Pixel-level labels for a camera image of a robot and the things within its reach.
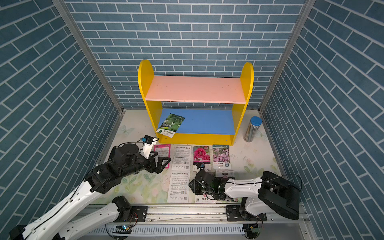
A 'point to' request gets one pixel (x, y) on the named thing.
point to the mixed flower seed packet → (205, 199)
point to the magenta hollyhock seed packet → (201, 154)
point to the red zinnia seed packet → (225, 173)
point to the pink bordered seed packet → (163, 150)
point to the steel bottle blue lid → (255, 122)
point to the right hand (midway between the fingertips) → (189, 187)
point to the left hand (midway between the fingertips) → (167, 158)
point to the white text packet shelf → (179, 189)
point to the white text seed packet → (181, 157)
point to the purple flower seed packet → (221, 157)
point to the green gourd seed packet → (171, 125)
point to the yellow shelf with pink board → (208, 127)
